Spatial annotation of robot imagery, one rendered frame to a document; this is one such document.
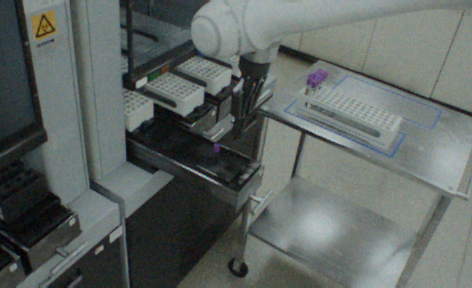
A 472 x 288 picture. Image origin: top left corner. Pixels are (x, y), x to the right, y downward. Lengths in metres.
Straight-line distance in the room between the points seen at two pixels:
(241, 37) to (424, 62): 2.56
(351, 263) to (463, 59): 1.91
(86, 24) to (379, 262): 1.29
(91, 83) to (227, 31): 0.37
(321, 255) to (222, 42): 1.07
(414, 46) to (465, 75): 0.38
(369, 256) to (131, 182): 0.95
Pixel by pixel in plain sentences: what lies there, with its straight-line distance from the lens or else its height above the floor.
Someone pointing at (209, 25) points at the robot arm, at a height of 1.24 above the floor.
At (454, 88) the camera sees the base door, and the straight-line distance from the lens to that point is 3.36.
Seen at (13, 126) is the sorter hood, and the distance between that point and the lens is 0.93.
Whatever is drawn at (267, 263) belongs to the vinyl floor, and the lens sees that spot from 2.00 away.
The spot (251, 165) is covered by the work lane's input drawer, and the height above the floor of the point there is 0.82.
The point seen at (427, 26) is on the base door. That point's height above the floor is 0.56.
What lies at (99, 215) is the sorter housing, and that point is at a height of 0.73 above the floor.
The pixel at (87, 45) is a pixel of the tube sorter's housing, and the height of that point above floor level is 1.12.
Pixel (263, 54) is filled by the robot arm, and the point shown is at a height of 1.11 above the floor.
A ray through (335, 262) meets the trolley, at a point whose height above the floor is 0.28.
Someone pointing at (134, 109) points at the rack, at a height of 0.86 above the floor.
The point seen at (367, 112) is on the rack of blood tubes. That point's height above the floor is 0.88.
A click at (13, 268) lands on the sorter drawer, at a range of 1.00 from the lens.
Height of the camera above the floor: 1.55
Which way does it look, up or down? 37 degrees down
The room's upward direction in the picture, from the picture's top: 8 degrees clockwise
